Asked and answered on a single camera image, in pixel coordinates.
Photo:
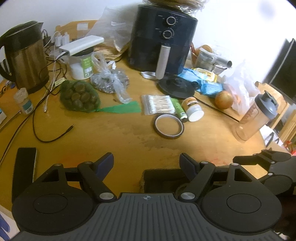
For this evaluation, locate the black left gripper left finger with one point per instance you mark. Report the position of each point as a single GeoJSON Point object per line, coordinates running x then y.
{"type": "Point", "coordinates": [92, 175]}

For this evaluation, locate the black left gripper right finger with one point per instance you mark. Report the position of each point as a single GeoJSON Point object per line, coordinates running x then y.
{"type": "Point", "coordinates": [199, 175]}

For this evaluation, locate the dark tape roll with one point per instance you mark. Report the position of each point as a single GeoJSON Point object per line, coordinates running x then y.
{"type": "Point", "coordinates": [168, 126]}

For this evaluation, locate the white supplement jar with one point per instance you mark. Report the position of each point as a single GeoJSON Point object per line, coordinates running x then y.
{"type": "Point", "coordinates": [192, 109]}

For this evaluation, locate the green cream tube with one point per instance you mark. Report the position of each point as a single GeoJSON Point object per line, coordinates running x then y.
{"type": "Point", "coordinates": [179, 110]}

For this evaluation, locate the bag of cotton swabs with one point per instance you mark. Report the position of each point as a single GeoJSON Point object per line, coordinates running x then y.
{"type": "Point", "coordinates": [155, 104]}

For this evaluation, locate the cardboard box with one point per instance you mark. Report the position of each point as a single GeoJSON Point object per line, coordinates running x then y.
{"type": "Point", "coordinates": [162, 180]}

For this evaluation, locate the black phone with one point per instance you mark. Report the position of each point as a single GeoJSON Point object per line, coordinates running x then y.
{"type": "Point", "coordinates": [24, 171]}

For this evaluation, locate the yellow onion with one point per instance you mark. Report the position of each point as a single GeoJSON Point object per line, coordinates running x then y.
{"type": "Point", "coordinates": [223, 100]}

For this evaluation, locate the blue wipes packet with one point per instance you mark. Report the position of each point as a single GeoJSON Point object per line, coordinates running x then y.
{"type": "Point", "coordinates": [204, 87]}

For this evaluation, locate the black kettle base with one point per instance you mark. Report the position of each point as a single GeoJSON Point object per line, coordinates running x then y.
{"type": "Point", "coordinates": [176, 87]}

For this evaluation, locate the white plastic bag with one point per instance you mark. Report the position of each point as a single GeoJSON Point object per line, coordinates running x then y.
{"type": "Point", "coordinates": [242, 90]}

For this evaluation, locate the clear bag of seeds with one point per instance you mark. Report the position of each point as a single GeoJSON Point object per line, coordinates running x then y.
{"type": "Point", "coordinates": [108, 79]}

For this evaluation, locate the shaker bottle grey lid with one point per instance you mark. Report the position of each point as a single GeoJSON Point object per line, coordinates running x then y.
{"type": "Point", "coordinates": [260, 113]}

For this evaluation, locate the yellow snack packet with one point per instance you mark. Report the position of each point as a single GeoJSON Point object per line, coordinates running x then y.
{"type": "Point", "coordinates": [206, 74]}

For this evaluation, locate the small pill bottle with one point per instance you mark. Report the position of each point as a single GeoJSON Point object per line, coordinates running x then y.
{"type": "Point", "coordinates": [21, 98]}

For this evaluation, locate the white tub green label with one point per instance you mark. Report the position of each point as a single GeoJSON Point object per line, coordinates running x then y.
{"type": "Point", "coordinates": [81, 67]}

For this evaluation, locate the white ribbon loop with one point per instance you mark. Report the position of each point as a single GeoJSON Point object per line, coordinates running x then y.
{"type": "Point", "coordinates": [148, 75]}

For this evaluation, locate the crumpled brown paper bag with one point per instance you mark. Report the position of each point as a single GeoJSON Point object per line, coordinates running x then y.
{"type": "Point", "coordinates": [111, 53]}

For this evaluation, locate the steel electric kettle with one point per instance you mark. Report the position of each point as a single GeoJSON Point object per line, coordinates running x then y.
{"type": "Point", "coordinates": [24, 51]}

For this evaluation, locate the black monitor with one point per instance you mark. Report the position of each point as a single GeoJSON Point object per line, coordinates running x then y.
{"type": "Point", "coordinates": [281, 76]}

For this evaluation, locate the white power bank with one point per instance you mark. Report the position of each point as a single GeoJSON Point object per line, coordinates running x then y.
{"type": "Point", "coordinates": [82, 44]}

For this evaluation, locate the black air fryer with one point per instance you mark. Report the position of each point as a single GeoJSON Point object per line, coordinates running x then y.
{"type": "Point", "coordinates": [160, 40]}

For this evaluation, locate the clear plastic bag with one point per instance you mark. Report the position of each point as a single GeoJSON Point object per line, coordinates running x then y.
{"type": "Point", "coordinates": [115, 26]}

